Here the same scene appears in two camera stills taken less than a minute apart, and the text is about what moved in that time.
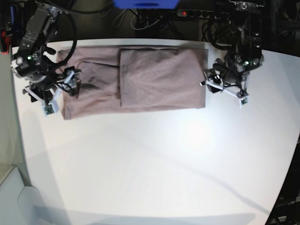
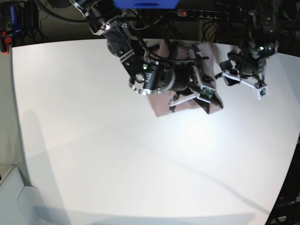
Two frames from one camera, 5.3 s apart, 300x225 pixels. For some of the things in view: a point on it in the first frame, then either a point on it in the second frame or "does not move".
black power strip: (203, 13) does not move
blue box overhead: (146, 4) does not move
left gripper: (48, 94) -> (190, 78)
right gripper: (230, 80) -> (250, 71)
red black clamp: (5, 41) does not move
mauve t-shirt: (116, 80) -> (160, 100)
